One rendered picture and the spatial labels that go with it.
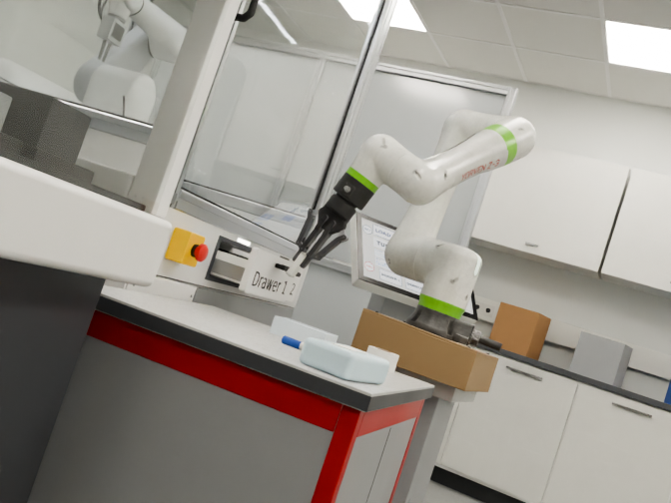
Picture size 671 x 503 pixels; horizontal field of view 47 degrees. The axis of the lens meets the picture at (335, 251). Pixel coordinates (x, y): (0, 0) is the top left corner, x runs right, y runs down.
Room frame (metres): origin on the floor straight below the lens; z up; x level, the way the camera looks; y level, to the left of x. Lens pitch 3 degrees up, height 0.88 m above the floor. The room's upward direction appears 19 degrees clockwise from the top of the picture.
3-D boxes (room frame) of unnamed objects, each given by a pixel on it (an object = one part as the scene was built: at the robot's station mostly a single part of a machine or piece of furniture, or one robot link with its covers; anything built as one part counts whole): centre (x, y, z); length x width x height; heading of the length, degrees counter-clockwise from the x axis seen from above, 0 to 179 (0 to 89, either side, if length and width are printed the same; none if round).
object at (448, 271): (2.09, -0.31, 1.02); 0.16 x 0.13 x 0.19; 50
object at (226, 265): (2.03, 0.34, 0.86); 0.40 x 0.26 x 0.06; 72
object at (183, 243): (1.67, 0.31, 0.88); 0.07 x 0.05 x 0.07; 162
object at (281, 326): (1.66, 0.01, 0.78); 0.12 x 0.08 x 0.04; 70
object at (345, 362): (1.26, -0.07, 0.78); 0.15 x 0.10 x 0.04; 150
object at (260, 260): (1.97, 0.14, 0.87); 0.29 x 0.02 x 0.11; 162
